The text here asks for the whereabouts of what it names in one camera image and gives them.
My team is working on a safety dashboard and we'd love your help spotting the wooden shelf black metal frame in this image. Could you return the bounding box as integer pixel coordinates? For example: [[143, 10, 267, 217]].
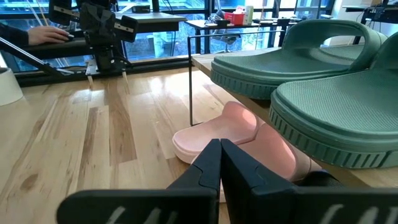
[[186, 29, 398, 189]]

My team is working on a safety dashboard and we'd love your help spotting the white container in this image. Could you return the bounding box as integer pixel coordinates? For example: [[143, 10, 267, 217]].
[[244, 5, 255, 25]]

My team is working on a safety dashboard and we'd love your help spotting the grey office desk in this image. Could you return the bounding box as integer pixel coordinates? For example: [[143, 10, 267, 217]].
[[21, 11, 188, 60]]

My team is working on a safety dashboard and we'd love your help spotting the black aluminium table frame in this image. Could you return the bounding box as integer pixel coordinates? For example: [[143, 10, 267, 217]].
[[0, 35, 191, 88]]

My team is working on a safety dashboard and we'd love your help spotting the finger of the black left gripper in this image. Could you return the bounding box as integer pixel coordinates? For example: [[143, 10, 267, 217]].
[[120, 15, 139, 44], [49, 0, 73, 27]]

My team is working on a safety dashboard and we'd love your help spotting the red box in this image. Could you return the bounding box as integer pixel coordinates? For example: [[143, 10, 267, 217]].
[[223, 11, 247, 27]]

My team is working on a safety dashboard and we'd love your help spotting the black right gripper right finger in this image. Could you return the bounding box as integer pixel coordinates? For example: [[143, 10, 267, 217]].
[[220, 138, 299, 224]]

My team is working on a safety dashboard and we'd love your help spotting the black side table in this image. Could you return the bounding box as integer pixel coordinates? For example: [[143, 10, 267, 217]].
[[184, 17, 282, 55]]

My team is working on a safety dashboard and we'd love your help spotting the pink rubber slide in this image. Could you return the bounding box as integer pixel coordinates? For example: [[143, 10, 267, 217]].
[[172, 100, 266, 164], [192, 122, 323, 183]]

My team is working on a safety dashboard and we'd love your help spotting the green rubber slide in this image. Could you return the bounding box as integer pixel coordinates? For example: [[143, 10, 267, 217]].
[[210, 19, 388, 101], [268, 30, 398, 170]]

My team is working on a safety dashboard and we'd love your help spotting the person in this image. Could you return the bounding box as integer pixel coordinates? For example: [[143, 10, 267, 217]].
[[0, 22, 30, 48]]

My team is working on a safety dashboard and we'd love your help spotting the potted plant white pot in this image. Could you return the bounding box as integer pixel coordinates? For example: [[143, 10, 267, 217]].
[[0, 67, 24, 107]]

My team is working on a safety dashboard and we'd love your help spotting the person's hand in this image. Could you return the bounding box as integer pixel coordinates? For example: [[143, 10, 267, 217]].
[[27, 25, 71, 46]]

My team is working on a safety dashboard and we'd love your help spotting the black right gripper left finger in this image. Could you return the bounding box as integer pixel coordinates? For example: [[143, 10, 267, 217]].
[[167, 138, 223, 191]]

